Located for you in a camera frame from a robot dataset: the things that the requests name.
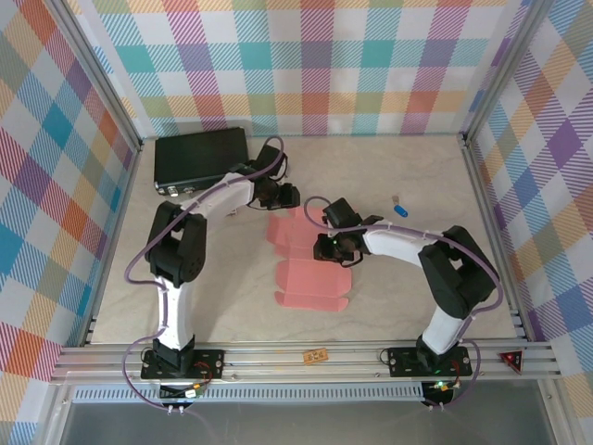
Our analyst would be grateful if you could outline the pink paper box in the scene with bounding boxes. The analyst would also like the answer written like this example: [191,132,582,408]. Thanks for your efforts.
[266,206,353,312]

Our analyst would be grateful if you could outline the black hard case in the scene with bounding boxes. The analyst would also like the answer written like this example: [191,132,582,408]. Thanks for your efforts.
[154,127,254,198]

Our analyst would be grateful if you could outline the small black circuit board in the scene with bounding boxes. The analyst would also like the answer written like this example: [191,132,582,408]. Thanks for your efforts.
[422,378,460,405]
[159,383,205,401]

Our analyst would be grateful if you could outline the grey metal sheet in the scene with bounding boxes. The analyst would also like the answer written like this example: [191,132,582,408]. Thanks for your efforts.
[59,400,557,445]

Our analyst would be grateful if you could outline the red triangle button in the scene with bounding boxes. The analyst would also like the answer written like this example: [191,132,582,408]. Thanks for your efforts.
[498,350,524,374]

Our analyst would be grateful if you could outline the aluminium side rail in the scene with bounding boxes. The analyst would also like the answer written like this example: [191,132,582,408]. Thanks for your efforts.
[76,138,145,348]
[461,133,532,344]

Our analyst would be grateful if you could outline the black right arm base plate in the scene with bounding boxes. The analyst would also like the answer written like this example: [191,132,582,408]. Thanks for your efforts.
[386,346,473,377]

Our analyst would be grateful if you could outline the long aluminium frame rail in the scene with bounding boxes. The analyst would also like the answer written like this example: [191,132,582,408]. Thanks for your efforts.
[50,341,562,385]

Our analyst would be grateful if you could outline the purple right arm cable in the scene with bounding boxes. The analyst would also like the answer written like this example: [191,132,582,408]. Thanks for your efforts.
[303,196,504,412]

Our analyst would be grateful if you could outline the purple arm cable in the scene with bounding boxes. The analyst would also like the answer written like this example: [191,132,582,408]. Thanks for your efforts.
[303,196,504,412]
[122,135,286,413]

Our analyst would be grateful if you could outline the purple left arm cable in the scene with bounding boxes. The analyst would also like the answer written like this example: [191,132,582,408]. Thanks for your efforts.
[122,135,286,413]

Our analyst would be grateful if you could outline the grey slotted cable duct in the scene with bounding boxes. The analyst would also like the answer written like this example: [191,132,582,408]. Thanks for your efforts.
[72,382,426,403]

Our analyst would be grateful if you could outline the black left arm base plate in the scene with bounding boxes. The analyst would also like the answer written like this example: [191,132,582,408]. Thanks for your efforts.
[141,348,226,382]

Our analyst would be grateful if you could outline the aluminium frame post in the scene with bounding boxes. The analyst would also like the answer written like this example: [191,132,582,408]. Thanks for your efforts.
[45,0,145,154]
[461,0,557,143]

